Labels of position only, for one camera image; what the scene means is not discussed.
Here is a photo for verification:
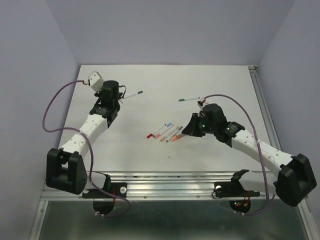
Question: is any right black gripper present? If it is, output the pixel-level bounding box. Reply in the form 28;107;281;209
182;112;217;137

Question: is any blue capped marker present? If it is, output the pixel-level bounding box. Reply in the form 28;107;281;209
154;122;172;138

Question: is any green capped thin marker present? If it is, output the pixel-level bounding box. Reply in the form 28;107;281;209
178;96;200;102

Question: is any red capped marker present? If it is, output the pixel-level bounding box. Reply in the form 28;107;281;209
147;124;167;139

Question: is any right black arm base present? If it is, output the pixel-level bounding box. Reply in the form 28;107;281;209
211;169;261;215

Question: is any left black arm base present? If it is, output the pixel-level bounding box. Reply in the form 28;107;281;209
80;172;132;218

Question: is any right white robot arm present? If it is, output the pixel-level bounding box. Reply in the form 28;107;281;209
182;103;317;207

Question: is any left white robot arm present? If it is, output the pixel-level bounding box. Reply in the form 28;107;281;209
45;79;123;197

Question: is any grey capped marker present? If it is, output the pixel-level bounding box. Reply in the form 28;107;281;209
165;126;183;143

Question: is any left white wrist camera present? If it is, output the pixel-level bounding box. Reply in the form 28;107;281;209
88;71;104;93

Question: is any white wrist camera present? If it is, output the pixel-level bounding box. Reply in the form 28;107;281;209
88;71;104;93
197;98;208;109

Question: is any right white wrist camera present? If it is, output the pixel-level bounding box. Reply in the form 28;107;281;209
197;98;208;109

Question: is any aluminium right side rail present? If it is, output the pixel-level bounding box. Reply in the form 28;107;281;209
248;65;282;151

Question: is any aluminium front rail frame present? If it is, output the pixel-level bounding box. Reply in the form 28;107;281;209
30;172;320;240

